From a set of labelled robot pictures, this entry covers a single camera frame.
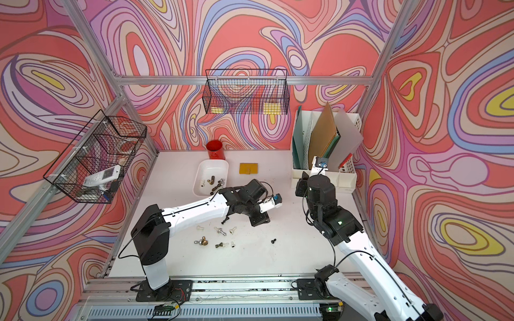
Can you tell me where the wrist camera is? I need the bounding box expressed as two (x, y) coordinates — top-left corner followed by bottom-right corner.
(259, 194), (282, 213)
(311, 156), (328, 175)

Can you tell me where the brown cardboard folder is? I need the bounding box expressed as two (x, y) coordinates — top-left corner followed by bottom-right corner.
(308, 103), (340, 169)

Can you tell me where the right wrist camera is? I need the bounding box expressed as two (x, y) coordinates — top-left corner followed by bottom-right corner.
(311, 156), (328, 175)

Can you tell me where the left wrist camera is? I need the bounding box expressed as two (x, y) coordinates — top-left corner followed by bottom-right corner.
(259, 194), (282, 213)

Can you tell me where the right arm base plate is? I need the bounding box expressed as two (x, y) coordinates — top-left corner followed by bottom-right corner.
(292, 278), (337, 301)

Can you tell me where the white storage tray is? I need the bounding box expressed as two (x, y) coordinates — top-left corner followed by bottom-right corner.
(193, 159), (229, 197)

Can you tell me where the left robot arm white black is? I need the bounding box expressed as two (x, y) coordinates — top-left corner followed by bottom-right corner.
(131, 179), (282, 291)

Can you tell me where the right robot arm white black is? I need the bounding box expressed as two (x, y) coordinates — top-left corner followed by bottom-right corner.
(295, 173), (443, 320)

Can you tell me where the yellow sponge in basket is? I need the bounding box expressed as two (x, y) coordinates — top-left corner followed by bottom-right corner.
(262, 102), (281, 115)

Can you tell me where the left wire basket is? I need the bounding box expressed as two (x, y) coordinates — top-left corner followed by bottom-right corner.
(44, 111), (147, 204)

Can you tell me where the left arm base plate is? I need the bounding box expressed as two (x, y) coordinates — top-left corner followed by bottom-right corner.
(136, 280), (193, 303)

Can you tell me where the green folder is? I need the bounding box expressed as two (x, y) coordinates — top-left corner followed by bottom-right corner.
(292, 106), (303, 169)

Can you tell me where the grey folder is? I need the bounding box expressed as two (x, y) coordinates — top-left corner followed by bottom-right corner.
(328, 110), (364, 173)

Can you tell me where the white file organizer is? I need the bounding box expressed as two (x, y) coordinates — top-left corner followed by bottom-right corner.
(290, 110), (362, 194)

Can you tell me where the wire basket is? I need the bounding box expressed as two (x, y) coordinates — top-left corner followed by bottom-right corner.
(202, 68), (290, 116)
(44, 111), (147, 204)

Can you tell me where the back wire basket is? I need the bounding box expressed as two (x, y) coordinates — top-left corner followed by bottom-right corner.
(202, 68), (290, 116)

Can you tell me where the white remote control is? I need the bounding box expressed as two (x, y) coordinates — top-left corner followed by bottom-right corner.
(83, 165), (121, 191)

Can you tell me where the red cup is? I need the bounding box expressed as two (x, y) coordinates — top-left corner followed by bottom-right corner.
(206, 140), (226, 160)

